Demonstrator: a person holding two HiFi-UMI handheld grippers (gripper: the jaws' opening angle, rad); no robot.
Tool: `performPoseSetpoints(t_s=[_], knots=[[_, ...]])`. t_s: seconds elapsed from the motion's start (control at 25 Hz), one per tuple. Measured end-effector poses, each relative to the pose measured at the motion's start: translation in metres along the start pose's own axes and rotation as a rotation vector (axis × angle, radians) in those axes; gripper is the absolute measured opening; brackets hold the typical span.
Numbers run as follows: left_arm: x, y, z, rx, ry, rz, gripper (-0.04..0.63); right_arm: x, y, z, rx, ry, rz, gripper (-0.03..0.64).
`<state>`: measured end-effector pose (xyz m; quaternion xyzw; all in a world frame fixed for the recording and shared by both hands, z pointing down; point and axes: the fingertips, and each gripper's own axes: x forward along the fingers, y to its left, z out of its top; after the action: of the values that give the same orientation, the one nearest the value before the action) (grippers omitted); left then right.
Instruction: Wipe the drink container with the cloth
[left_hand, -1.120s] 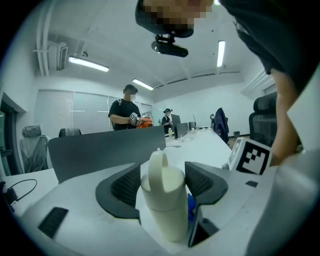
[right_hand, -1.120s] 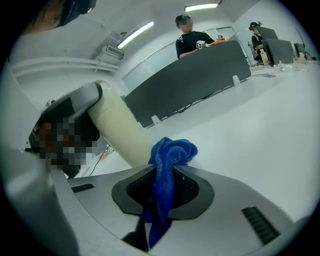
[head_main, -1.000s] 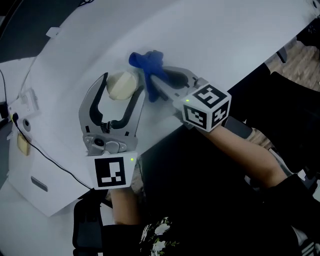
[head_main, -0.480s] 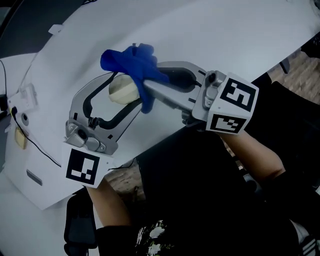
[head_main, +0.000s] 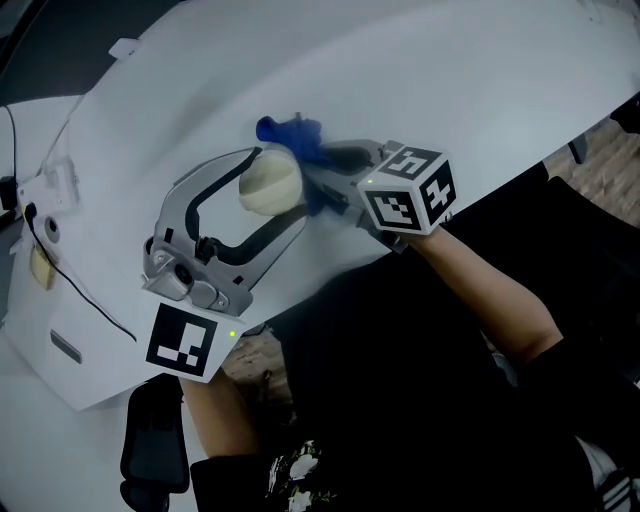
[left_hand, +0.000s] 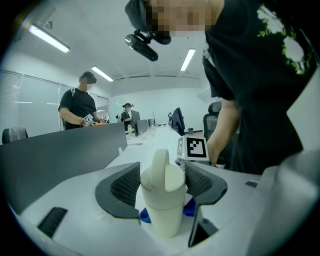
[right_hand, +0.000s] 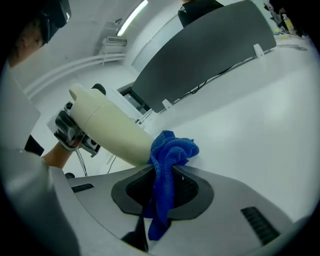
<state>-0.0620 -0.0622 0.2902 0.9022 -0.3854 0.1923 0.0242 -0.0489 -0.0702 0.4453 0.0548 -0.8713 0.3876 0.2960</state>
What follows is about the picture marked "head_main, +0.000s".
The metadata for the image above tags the striped black white shoe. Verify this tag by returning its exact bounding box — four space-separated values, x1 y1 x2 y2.
574 434 640 512

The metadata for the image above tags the black office chair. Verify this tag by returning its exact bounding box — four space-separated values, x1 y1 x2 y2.
544 89 640 301
118 374 192 512

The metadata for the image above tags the black printed t-shirt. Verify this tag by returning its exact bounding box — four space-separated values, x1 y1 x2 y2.
189 159 640 512

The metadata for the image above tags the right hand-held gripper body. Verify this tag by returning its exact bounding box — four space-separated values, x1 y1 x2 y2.
355 141 458 255

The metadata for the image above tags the cream round ball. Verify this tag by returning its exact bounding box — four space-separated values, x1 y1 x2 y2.
238 151 303 218

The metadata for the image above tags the blue cloth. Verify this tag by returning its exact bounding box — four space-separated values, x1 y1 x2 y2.
255 113 347 217

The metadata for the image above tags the person's right forearm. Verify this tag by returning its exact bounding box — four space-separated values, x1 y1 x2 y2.
399 222 564 369

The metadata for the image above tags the thin black cable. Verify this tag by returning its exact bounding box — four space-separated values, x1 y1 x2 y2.
0 104 19 182

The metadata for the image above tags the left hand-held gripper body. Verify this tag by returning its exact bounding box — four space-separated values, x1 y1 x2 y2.
139 234 255 386

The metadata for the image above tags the dark smartphone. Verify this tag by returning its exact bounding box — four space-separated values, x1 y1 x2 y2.
49 329 83 366

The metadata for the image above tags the yellow notepad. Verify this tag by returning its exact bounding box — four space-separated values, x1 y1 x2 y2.
29 243 58 291

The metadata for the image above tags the person's left forearm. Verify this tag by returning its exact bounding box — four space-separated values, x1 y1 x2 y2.
179 372 262 459

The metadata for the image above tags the white cable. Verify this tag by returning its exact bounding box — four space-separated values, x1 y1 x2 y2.
37 94 87 177

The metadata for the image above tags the black power cable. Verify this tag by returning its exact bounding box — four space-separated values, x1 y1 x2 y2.
22 202 139 344

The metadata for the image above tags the white power strip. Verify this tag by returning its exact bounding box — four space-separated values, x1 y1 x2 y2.
17 155 82 212

